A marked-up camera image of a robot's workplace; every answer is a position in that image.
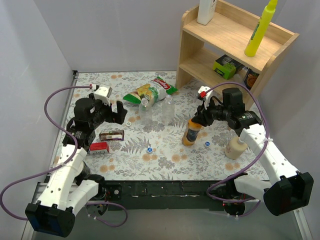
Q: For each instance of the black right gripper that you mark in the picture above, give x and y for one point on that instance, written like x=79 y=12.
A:
x=203 y=116

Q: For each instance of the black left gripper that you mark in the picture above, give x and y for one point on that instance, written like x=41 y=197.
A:
x=110 y=113

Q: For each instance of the orange milk tea bottle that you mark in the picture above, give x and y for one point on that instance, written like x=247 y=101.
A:
x=191 y=133

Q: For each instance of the white green printed cap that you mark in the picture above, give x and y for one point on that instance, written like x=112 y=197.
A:
x=129 y=123

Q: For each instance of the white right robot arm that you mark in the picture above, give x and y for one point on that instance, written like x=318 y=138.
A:
x=270 y=177

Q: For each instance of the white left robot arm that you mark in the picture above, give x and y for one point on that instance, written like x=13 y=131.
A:
x=72 y=185

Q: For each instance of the clear plastic bottle left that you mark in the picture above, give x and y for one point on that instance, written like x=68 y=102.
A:
x=145 y=111

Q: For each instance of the clear plastic bottle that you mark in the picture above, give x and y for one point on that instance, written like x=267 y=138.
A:
x=145 y=111
x=168 y=110

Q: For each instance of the clear plastic bottle right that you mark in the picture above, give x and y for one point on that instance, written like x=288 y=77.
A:
x=168 y=110

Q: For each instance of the cream pump lotion bottle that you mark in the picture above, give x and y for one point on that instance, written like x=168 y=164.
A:
x=235 y=148

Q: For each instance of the yellow squeeze bottle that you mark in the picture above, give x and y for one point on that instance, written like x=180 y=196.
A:
x=261 y=28

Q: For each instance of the white bottle on shelf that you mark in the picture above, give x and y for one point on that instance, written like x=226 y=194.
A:
x=206 y=11

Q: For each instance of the brown chocolate bar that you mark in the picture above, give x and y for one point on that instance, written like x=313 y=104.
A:
x=116 y=135

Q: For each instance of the floral table mat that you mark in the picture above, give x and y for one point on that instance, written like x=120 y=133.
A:
x=170 y=160

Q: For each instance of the red white box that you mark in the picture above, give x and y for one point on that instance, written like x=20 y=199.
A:
x=99 y=148

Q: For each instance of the green chips bag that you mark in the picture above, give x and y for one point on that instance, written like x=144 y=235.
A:
x=154 y=91

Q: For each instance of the clear glass jar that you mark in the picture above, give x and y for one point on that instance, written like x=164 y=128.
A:
x=239 y=78

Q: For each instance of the green black box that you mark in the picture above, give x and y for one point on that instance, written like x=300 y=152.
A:
x=226 y=67

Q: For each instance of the dark orange snack packet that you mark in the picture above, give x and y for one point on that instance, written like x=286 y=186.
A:
x=250 y=78

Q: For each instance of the wooden shelf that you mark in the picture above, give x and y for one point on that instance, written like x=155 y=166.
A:
x=229 y=32

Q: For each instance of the black front rail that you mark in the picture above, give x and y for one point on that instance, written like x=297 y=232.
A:
x=161 y=195

